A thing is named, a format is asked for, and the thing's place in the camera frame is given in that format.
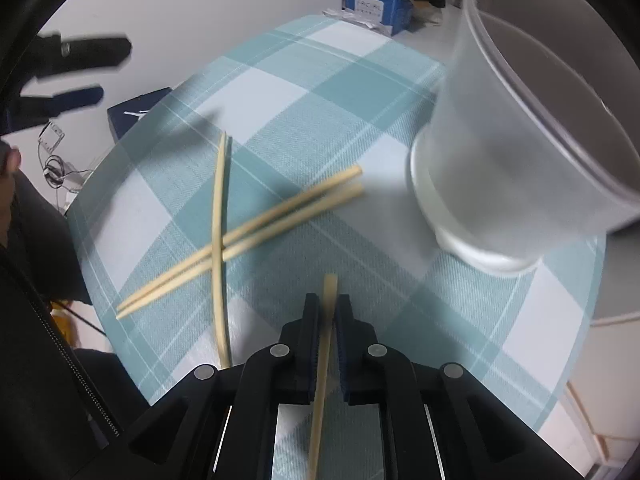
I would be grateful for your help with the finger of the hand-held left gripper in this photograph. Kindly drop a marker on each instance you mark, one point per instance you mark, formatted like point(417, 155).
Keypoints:
point(75, 98)
point(90, 52)

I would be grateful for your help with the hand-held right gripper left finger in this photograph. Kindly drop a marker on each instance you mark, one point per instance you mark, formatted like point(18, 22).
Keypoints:
point(312, 325)

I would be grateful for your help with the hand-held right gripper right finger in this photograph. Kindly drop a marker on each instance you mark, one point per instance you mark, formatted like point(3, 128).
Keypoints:
point(344, 330)

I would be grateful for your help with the single wooden chopstick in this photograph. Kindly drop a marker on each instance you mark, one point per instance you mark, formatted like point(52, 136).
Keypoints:
point(320, 400)

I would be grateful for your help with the pile of wooden chopsticks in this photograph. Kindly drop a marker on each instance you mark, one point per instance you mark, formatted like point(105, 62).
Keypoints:
point(300, 203)

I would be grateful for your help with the translucent plastic cup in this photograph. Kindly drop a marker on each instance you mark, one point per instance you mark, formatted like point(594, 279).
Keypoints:
point(525, 135)

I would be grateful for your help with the person's left hand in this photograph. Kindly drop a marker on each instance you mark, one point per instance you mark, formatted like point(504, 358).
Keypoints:
point(10, 160)

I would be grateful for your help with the navy shoe box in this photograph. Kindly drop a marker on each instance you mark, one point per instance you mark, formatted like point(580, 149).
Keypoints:
point(135, 112)

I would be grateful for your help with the dark grey cloth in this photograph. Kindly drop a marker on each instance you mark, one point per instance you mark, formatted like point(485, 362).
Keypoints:
point(47, 240)

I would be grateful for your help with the clear plastic bags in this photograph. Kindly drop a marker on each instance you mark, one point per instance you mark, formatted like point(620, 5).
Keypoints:
point(352, 16)

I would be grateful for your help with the black zippered jacket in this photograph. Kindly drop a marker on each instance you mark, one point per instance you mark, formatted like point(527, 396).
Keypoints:
point(40, 385)

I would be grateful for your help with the blue cardboard box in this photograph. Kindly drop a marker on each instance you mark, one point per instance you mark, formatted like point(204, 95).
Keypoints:
point(375, 5)

